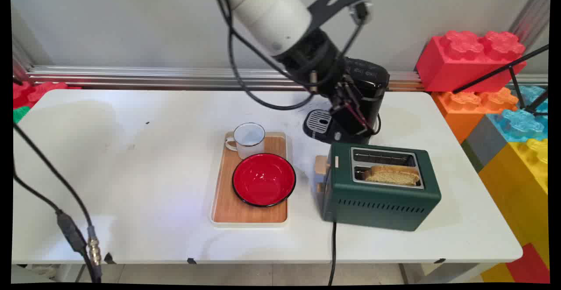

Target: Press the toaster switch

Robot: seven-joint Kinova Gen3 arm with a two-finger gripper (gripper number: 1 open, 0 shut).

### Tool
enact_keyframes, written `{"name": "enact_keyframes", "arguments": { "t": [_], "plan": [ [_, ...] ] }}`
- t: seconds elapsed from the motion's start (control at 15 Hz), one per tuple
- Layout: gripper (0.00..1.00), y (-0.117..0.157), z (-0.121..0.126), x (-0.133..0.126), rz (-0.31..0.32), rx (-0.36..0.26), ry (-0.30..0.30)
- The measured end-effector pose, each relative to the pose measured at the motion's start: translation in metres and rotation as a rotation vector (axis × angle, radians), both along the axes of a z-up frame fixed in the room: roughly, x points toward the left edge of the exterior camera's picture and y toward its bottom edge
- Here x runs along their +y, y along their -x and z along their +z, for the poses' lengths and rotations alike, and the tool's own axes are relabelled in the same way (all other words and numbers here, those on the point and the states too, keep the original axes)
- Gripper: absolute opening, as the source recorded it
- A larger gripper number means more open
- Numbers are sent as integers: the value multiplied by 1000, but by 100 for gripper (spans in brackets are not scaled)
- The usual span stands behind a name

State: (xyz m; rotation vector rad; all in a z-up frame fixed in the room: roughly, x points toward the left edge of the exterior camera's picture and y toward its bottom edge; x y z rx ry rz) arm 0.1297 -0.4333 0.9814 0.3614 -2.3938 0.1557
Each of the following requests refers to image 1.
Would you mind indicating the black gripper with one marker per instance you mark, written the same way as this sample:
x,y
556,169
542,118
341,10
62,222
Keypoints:
x,y
313,60

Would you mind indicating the dark green toaster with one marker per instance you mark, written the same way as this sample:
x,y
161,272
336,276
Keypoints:
x,y
381,202

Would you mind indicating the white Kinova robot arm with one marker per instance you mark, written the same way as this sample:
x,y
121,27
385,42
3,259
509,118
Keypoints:
x,y
267,9

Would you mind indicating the black coffee maker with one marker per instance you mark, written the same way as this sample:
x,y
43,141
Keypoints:
x,y
372,84

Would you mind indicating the toasted bread slice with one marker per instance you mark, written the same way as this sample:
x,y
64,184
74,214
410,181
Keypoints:
x,y
392,175

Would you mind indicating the white enamel mug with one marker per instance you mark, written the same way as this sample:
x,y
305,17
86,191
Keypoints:
x,y
250,139

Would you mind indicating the red enamel bowl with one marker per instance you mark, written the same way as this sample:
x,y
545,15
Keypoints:
x,y
263,179

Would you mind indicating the large orange toy brick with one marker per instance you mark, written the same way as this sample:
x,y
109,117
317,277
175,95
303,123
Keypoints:
x,y
464,110

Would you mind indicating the large red toy brick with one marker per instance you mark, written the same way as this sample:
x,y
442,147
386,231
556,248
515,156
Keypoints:
x,y
464,62

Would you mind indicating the wooden tray with white rim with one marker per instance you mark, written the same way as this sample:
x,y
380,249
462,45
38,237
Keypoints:
x,y
234,206

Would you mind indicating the black tripod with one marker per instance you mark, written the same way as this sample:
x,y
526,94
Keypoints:
x,y
517,79

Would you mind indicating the large light blue toy brick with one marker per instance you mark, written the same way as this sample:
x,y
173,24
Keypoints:
x,y
521,123

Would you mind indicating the large yellow toy brick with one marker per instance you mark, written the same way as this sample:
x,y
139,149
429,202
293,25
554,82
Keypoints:
x,y
521,185

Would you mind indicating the low red toy brick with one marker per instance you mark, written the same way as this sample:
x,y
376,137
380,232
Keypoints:
x,y
35,92

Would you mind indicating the green toy brick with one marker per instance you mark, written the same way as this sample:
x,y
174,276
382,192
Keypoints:
x,y
19,114

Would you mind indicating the small silver wrist camera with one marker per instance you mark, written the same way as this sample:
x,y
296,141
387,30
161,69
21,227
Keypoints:
x,y
361,10

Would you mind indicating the aluminium frame rail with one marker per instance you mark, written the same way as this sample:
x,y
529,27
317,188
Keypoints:
x,y
153,76

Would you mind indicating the aluminium frame post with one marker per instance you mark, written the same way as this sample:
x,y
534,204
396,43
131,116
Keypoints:
x,y
532,12

